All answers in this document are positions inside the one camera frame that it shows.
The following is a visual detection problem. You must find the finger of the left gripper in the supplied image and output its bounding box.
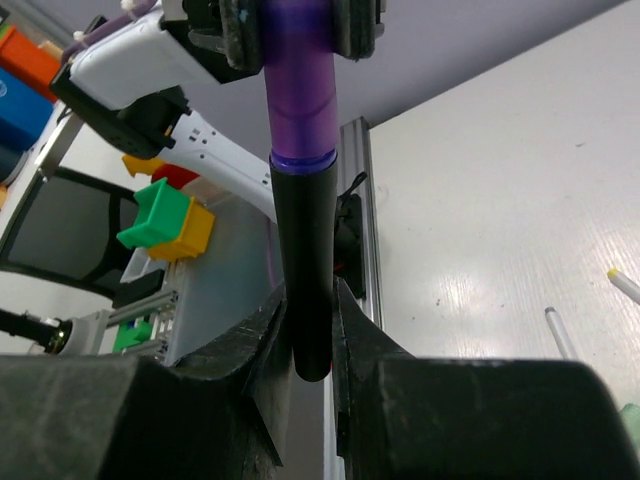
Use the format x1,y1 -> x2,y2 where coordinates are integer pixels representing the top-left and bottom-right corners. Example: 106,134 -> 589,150
187,0 -> 264,70
332,0 -> 385,61

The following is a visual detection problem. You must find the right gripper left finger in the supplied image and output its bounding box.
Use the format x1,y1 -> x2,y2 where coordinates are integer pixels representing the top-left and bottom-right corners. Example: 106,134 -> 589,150
1,290 -> 292,479

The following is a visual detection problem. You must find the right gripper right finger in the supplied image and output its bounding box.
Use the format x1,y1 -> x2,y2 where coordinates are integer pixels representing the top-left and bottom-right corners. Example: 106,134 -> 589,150
332,279 -> 639,479

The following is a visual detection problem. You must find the purple marker cap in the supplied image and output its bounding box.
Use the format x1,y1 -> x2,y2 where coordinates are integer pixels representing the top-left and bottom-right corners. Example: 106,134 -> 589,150
260,1 -> 338,174

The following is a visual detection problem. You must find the black purple marker pen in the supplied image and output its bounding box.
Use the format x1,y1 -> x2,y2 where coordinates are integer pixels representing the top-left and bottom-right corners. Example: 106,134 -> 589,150
271,150 -> 337,382

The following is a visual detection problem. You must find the white yellow-tip pen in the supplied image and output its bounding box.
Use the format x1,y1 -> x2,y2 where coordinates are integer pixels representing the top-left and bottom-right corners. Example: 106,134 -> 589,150
607,269 -> 640,305

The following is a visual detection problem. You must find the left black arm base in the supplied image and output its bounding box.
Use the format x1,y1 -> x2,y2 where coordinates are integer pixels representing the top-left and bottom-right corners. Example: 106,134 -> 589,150
333,171 -> 367,299

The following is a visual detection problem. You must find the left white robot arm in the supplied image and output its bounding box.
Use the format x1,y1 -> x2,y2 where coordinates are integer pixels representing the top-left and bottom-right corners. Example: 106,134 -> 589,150
50,1 -> 386,220

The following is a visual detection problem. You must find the white grey-tip pen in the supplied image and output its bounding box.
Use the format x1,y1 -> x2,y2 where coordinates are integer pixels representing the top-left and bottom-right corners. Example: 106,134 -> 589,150
544,306 -> 579,361

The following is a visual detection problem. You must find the green translucent marker pen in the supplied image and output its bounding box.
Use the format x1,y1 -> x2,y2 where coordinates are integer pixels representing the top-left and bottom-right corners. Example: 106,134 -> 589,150
620,403 -> 640,435

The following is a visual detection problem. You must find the yellow bin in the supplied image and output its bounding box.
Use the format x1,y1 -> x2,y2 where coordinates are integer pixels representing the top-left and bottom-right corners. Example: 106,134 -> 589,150
147,197 -> 215,262

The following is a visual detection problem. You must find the green bin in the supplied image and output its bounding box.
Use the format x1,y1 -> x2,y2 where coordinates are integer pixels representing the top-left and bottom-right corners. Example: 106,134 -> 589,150
116,178 -> 190,249

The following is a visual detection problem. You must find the orange box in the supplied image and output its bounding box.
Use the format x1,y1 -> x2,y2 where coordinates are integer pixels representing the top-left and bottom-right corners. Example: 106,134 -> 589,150
1,25 -> 60,103

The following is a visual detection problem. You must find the blue box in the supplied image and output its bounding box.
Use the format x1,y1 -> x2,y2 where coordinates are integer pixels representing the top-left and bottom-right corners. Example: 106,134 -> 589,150
0,67 -> 59,184

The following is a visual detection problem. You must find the black office chair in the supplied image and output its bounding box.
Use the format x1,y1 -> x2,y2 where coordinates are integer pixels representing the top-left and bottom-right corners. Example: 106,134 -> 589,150
1,167 -> 138,299

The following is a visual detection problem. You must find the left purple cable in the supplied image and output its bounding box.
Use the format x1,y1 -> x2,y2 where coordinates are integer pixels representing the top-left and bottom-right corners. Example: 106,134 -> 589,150
59,0 -> 166,61

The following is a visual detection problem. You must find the aluminium rail frame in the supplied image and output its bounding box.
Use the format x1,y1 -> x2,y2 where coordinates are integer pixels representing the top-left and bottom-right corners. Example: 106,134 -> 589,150
322,118 -> 385,479

